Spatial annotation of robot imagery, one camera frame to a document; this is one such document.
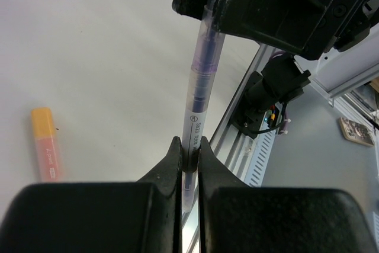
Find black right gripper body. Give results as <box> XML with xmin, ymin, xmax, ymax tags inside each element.
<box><xmin>278</xmin><ymin>0</ymin><xmax>379</xmax><ymax>60</ymax></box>

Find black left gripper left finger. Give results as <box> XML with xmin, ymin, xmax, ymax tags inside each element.
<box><xmin>1</xmin><ymin>137</ymin><xmax>182</xmax><ymax>252</ymax></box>

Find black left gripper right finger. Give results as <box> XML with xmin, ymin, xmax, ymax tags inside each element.
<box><xmin>198</xmin><ymin>137</ymin><xmax>377</xmax><ymax>252</ymax></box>

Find purple marker pen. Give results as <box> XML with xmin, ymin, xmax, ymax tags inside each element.
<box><xmin>181</xmin><ymin>7</ymin><xmax>225</xmax><ymax>213</ymax></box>

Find pink highlighter pen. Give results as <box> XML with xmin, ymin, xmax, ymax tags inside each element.
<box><xmin>35</xmin><ymin>136</ymin><xmax>64</xmax><ymax>182</ymax></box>

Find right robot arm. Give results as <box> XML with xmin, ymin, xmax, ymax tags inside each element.
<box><xmin>172</xmin><ymin>0</ymin><xmax>378</xmax><ymax>137</ymax></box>

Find smartphone with patterned case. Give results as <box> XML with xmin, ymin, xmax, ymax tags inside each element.
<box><xmin>338</xmin><ymin>117</ymin><xmax>374</xmax><ymax>147</ymax></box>

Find white slotted cable duct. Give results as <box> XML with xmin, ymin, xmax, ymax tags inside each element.
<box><xmin>244</xmin><ymin>131</ymin><xmax>275</xmax><ymax>187</ymax></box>

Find aluminium frame rail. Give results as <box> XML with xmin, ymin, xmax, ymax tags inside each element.
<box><xmin>210</xmin><ymin>44</ymin><xmax>378</xmax><ymax>183</ymax></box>

